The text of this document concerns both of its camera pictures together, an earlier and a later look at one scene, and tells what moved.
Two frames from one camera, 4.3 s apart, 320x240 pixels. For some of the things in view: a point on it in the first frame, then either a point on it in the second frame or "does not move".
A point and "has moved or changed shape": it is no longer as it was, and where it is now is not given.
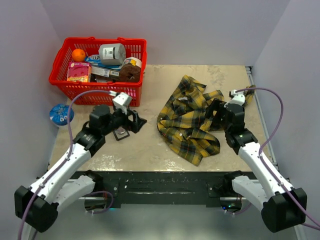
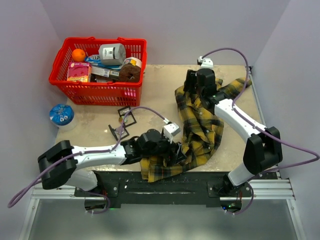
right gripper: (216, 104) → (191, 77)
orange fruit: (78, 55) does not move
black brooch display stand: (120, 133) does not move
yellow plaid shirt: (182, 122) has moved or changed shape
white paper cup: (133, 60) does not move
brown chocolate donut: (129, 73) does not move
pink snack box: (79, 72) does not move
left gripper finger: (137, 122) → (179, 157)
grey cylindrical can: (112, 54) does not move
